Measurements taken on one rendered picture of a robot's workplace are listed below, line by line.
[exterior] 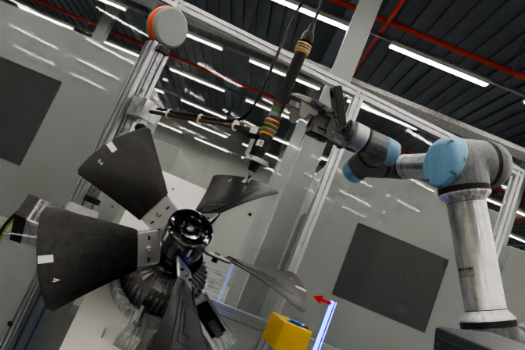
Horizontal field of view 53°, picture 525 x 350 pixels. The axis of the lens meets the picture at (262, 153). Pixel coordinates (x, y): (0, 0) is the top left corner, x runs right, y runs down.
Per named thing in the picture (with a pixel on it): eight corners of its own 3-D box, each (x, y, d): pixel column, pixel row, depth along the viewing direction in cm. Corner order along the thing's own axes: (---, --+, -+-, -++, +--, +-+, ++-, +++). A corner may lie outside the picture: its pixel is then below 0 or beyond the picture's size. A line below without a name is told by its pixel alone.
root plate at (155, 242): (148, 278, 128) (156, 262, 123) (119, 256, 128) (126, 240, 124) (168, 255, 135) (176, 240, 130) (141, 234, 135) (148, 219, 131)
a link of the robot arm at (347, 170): (373, 185, 164) (394, 168, 155) (344, 184, 159) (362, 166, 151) (366, 164, 168) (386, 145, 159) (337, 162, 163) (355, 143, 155)
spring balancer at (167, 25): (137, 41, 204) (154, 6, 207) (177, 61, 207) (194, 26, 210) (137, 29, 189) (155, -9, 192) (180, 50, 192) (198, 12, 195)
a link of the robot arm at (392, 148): (385, 173, 153) (403, 158, 146) (353, 158, 151) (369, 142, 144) (387, 153, 158) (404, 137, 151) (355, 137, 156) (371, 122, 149)
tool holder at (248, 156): (233, 155, 143) (247, 122, 145) (249, 164, 148) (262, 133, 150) (255, 160, 137) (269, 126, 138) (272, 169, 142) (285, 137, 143)
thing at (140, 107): (123, 115, 187) (132, 94, 189) (137, 123, 192) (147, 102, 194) (137, 118, 180) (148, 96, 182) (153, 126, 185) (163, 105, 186)
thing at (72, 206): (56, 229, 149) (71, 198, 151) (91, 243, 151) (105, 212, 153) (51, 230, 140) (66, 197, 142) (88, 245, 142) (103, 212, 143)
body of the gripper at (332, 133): (310, 129, 142) (348, 148, 144) (321, 101, 144) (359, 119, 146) (301, 133, 150) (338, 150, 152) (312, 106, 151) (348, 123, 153)
